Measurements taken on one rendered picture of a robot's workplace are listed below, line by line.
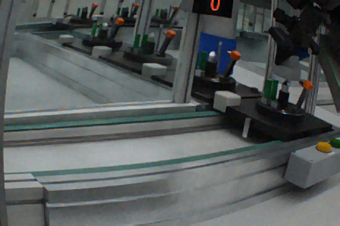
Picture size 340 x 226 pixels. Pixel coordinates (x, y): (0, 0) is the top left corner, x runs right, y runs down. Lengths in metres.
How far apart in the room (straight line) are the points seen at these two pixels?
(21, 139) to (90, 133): 0.17
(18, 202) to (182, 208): 0.30
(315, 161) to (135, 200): 0.39
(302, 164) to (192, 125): 0.31
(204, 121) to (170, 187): 0.43
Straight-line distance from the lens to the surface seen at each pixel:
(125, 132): 1.10
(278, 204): 1.04
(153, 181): 0.79
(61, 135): 1.01
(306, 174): 1.03
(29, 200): 0.71
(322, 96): 2.45
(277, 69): 1.27
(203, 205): 0.90
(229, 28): 2.19
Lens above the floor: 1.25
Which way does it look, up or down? 15 degrees down
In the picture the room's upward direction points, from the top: 10 degrees clockwise
